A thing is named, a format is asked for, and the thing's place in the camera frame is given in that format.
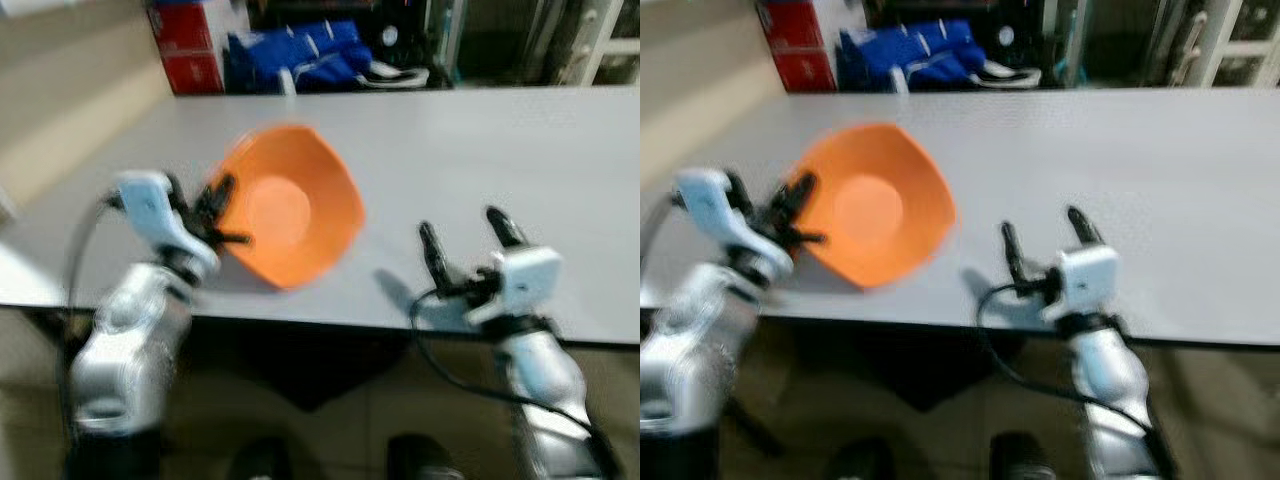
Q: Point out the blue fabric bag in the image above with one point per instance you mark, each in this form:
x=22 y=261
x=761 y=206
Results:
x=300 y=60
x=910 y=58

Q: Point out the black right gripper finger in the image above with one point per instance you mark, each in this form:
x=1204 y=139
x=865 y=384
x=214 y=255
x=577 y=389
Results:
x=503 y=228
x=433 y=255
x=1084 y=227
x=1014 y=253

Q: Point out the orange plastic bowl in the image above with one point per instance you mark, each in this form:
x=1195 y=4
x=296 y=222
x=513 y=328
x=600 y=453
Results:
x=290 y=200
x=880 y=200

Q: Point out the black table base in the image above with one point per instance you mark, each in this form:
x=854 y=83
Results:
x=300 y=360
x=900 y=360

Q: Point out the black right robot foot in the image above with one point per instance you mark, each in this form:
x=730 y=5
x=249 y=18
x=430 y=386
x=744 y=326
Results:
x=1025 y=460
x=425 y=460

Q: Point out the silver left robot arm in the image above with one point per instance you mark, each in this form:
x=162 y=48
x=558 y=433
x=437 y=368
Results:
x=125 y=350
x=690 y=350

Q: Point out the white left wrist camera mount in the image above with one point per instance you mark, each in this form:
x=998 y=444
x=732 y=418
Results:
x=150 y=205
x=720 y=205

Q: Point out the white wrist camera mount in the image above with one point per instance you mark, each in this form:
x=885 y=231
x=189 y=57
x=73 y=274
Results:
x=150 y=205
x=1085 y=280
x=525 y=280
x=720 y=205

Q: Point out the black robot foot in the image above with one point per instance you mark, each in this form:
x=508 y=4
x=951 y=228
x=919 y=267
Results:
x=425 y=460
x=855 y=462
x=1025 y=460
x=260 y=462

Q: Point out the red cardboard box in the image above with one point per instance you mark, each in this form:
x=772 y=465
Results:
x=800 y=45
x=190 y=45

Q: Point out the black and white shoe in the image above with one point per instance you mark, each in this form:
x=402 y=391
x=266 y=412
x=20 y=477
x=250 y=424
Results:
x=395 y=75
x=1010 y=75

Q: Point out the black left robot foot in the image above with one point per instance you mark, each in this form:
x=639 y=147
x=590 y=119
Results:
x=260 y=462
x=855 y=462

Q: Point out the white metal rack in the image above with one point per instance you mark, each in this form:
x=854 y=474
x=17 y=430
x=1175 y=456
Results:
x=600 y=40
x=1215 y=40

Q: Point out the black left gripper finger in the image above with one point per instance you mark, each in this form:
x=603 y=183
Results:
x=174 y=192
x=738 y=188
x=220 y=195
x=797 y=194

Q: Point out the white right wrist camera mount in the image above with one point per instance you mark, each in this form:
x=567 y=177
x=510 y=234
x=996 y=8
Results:
x=525 y=280
x=1085 y=280

